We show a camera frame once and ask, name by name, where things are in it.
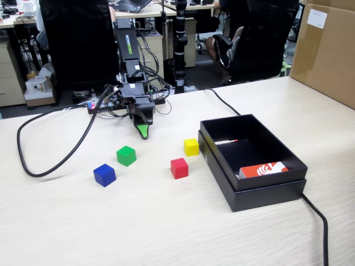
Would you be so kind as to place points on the motor controller board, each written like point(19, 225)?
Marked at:
point(91, 106)

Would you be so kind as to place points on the green patterned bag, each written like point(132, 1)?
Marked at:
point(285, 70)

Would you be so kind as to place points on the seated person with bare legs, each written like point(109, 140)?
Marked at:
point(212, 45)

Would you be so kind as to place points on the white stick with red tip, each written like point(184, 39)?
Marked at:
point(226, 142)

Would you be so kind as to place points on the green wooden cube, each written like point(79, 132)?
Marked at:
point(126, 156)

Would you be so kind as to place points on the black high-back office chair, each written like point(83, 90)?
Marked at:
point(80, 41)

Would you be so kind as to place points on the black articulated stand pole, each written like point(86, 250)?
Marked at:
point(180, 41)

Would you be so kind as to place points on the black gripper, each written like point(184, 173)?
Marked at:
point(134, 90)

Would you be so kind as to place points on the black office chair with armrest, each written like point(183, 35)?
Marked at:
point(263, 41)

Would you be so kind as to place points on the white cardboard carton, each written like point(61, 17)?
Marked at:
point(38, 100)

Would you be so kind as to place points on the red wooden cube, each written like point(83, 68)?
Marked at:
point(179, 169)

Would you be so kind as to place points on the black open box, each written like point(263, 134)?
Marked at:
point(266, 200)

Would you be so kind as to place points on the blue wooden cube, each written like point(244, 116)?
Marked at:
point(104, 176)

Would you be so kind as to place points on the yellow wooden cube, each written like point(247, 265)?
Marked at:
point(191, 147)

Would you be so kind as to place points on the large brown cardboard box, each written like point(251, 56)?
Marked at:
point(324, 61)

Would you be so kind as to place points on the white product box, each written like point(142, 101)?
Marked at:
point(36, 87)

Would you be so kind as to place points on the black laptop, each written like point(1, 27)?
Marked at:
point(130, 5)

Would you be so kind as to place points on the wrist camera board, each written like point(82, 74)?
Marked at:
point(115, 97)

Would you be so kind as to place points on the black box tray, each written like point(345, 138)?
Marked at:
point(266, 183)

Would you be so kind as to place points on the wooden office desk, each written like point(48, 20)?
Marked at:
point(151, 13)
point(8, 25)

